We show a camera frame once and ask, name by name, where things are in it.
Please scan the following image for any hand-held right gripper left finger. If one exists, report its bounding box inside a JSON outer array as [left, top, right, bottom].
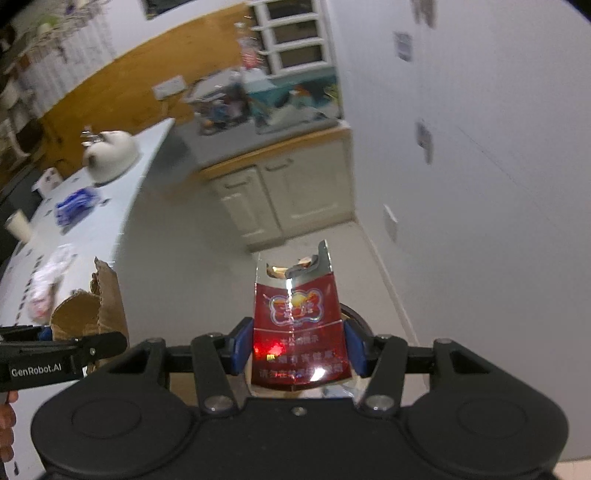
[[124, 317, 254, 414]]

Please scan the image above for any white paper cup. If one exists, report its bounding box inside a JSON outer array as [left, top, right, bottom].
[[4, 209, 36, 243]]

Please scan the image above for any white wall socket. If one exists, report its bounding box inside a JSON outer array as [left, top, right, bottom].
[[153, 76, 188, 100]]

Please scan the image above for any red cigarette pack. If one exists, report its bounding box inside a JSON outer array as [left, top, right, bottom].
[[249, 239, 354, 394]]

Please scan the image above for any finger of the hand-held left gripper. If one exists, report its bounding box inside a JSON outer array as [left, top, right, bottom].
[[69, 331, 129, 361], [0, 324, 54, 343]]

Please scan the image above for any white cat-shaped container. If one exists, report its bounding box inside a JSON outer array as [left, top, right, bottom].
[[82, 130, 139, 185]]

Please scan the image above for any white drawer unit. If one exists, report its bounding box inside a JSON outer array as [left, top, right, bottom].
[[246, 0, 336, 75]]

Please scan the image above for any teal dish rack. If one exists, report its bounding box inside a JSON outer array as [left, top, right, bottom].
[[242, 66, 345, 135]]

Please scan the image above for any small white appliance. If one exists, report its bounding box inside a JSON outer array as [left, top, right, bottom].
[[32, 168, 64, 197]]

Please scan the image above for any white plastic bag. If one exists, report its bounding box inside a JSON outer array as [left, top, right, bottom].
[[27, 244, 77, 325]]

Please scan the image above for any clear plastic storage box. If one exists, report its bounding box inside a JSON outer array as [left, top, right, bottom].
[[187, 69, 250, 136]]

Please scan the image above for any torn brown cardboard piece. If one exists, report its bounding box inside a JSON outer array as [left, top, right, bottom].
[[49, 257, 130, 376]]

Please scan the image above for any yellow plastic bin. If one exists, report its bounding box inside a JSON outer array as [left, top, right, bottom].
[[339, 302, 376, 352]]

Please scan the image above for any person's left hand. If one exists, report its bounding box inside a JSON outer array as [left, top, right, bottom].
[[0, 390, 19, 463]]

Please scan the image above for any cream cabinet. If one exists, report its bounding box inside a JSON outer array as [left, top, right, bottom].
[[177, 117, 356, 253]]

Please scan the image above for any clear water bottle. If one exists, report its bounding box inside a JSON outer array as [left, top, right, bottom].
[[235, 23, 262, 71]]

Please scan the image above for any blue purple wrapper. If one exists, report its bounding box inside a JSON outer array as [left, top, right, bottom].
[[55, 188, 100, 225]]

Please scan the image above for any white wall switch plate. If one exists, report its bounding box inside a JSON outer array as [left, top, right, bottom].
[[383, 204, 399, 243]]

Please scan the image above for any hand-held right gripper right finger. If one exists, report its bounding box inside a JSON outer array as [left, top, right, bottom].
[[344, 318, 493, 414]]

